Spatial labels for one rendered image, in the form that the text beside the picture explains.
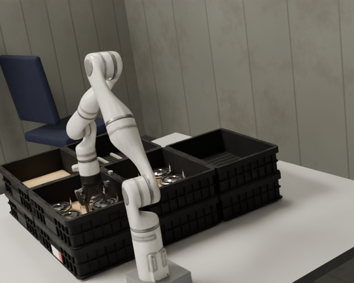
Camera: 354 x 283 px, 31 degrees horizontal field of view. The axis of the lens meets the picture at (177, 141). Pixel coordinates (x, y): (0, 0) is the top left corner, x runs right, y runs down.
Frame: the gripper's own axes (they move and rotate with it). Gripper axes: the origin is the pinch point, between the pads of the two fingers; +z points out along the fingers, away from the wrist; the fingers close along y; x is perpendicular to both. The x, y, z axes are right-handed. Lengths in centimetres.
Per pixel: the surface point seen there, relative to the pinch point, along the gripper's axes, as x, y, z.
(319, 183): -11, 93, 15
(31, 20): 289, 61, -42
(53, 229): -3.3, -18.1, 1.3
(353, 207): -39, 87, 15
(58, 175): 52, 1, 2
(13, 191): 41.2, -21.2, -0.5
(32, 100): 236, 37, 8
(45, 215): 3.1, -18.3, -1.8
